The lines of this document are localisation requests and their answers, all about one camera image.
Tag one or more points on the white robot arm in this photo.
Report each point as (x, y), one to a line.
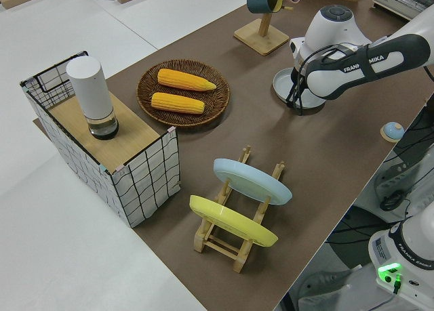
(339, 77)

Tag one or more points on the blue dome call bell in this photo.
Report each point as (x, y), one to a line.
(391, 129)

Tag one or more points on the dark teal mug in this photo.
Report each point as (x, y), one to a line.
(257, 1)

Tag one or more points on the white cylinder clear base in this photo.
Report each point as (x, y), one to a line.
(89, 87)

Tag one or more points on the small pink clip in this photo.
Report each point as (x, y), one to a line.
(120, 170)
(172, 132)

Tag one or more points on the light wooden board lid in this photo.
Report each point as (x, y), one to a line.
(132, 135)

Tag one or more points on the brown table mat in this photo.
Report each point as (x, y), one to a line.
(305, 148)

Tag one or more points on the yellow plate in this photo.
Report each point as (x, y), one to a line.
(230, 219)

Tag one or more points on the gray round plate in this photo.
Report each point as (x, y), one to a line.
(281, 84)

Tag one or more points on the wooden mug tree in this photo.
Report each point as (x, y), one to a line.
(268, 40)

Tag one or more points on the grid-pattern storage box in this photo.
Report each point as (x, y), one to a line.
(149, 182)

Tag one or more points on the brown wicker basket tray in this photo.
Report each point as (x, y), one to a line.
(146, 97)

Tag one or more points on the black power adapter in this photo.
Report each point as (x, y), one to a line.
(391, 201)

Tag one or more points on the yellow corn cob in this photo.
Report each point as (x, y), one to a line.
(183, 79)
(176, 102)

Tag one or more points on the wooden dish rack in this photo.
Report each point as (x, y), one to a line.
(217, 246)

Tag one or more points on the light blue plate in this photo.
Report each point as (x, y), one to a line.
(251, 182)

